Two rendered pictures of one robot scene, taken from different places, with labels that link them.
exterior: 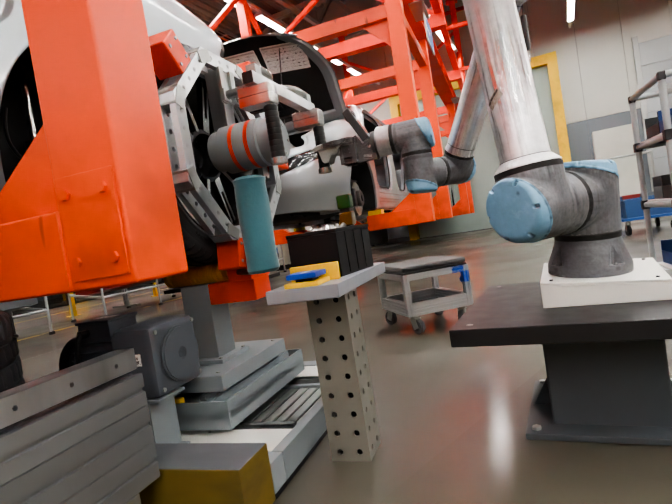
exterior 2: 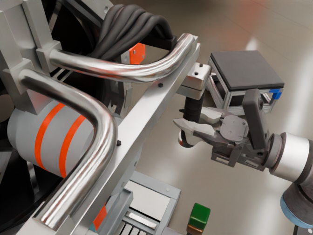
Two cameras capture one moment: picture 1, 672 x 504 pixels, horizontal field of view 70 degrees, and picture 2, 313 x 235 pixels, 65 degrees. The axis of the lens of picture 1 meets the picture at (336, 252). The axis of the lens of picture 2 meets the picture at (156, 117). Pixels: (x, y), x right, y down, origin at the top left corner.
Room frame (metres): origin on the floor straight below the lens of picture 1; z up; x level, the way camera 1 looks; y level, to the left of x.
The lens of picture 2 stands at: (1.17, 0.04, 1.20)
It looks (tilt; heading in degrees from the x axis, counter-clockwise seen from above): 45 degrees down; 4
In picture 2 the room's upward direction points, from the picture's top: 2 degrees clockwise
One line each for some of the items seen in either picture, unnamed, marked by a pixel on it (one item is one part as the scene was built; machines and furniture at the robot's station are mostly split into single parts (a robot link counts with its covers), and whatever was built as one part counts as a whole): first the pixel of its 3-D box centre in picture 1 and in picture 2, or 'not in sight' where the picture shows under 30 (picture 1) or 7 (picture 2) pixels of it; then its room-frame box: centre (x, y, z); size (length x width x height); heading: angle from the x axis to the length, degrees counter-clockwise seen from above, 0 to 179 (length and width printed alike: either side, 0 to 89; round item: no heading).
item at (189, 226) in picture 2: (347, 218); (196, 224); (1.42, -0.05, 0.59); 0.04 x 0.04 x 0.04; 71
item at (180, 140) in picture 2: (321, 148); (191, 118); (1.55, -0.01, 0.83); 0.04 x 0.04 x 0.16
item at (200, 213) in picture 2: (344, 201); (199, 216); (1.42, -0.05, 0.64); 0.04 x 0.04 x 0.04; 71
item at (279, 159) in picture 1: (274, 133); not in sight; (1.23, 0.11, 0.83); 0.04 x 0.04 x 0.16
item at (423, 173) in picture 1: (422, 172); (312, 198); (1.46, -0.29, 0.69); 0.12 x 0.09 x 0.12; 118
